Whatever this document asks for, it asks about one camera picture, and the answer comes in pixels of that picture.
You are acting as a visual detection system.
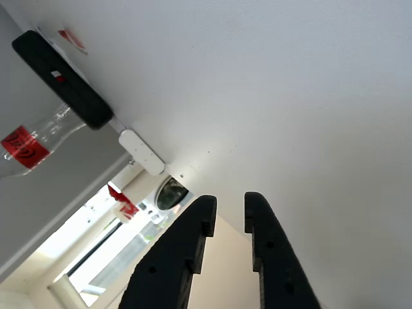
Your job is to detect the red and white package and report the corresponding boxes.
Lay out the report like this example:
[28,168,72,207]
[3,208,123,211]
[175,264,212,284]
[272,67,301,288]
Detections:
[107,182,140,223]

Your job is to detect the clear bottle with red label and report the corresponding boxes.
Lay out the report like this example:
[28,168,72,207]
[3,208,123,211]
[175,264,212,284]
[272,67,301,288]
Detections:
[0,102,88,181]

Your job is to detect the black oblong case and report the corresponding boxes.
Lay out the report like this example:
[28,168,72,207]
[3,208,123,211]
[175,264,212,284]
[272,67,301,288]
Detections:
[12,30,114,131]

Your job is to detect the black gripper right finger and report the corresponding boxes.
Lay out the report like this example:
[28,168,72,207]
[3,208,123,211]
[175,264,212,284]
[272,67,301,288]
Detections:
[243,191,323,309]

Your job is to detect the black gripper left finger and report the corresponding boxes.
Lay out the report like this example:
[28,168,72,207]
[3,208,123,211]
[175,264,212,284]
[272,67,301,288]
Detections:
[118,194,218,309]

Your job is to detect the window with white frame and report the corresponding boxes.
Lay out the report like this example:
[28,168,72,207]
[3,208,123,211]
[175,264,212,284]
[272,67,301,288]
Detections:
[48,192,171,308]

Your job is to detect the white washing machine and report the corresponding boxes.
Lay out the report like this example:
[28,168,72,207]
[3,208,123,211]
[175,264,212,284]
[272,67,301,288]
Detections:
[136,175,195,226]

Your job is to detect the white rectangular adapter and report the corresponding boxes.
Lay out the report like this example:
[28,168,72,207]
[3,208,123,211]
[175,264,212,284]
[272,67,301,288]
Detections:
[118,128,166,176]

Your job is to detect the white paper sheets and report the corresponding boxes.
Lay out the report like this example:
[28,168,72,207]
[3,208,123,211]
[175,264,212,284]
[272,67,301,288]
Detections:
[35,25,91,84]

